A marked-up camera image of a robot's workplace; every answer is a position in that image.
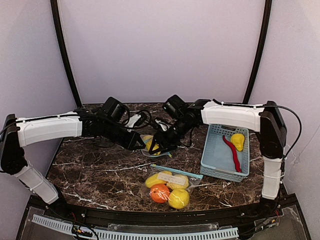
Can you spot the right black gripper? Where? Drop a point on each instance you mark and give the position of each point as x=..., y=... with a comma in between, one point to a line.
x=162, y=139

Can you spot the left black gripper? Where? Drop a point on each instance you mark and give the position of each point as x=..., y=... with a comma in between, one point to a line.
x=128, y=139

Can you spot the yellow fruit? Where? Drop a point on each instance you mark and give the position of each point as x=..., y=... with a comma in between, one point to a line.
x=148, y=139

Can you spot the yellow mango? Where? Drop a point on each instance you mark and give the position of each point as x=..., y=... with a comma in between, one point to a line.
x=153, y=180

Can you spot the clear zip bag blue zipper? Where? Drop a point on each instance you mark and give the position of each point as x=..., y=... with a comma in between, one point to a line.
x=167, y=174

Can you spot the pale yellow potato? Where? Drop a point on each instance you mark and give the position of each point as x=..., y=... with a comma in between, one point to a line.
x=179, y=181

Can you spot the orange fruit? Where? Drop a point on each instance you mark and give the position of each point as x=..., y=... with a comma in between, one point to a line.
x=159, y=193

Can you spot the round yellow lemon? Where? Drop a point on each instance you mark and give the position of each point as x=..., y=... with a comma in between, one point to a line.
x=179, y=198

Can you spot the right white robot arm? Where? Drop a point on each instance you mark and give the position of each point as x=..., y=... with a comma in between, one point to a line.
x=263, y=119

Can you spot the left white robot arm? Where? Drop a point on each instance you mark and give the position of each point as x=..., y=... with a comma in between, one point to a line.
x=18, y=133

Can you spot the light blue plastic basket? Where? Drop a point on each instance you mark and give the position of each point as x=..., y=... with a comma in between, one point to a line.
x=217, y=160

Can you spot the red chili pepper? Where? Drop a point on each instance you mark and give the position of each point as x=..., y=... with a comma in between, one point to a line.
x=234, y=154

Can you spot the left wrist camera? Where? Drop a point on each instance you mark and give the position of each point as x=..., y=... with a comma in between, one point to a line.
x=139, y=120

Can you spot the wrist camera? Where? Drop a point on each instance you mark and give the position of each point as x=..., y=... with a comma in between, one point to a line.
x=139, y=120
x=163, y=124

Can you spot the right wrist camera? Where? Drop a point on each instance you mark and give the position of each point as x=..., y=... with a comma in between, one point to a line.
x=163, y=124

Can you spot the slotted grey cable duct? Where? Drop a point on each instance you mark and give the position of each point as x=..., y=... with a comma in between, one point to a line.
x=136, y=232

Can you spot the black front table rail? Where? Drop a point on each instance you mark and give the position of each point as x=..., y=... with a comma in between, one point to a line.
x=241, y=216

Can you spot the black frame post left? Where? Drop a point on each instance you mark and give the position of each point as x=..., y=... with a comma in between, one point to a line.
x=63, y=52

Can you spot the black frame post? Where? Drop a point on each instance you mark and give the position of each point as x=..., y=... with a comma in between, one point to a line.
x=63, y=52
x=259, y=50

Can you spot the black frame post right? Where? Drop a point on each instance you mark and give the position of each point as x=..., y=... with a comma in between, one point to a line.
x=259, y=50

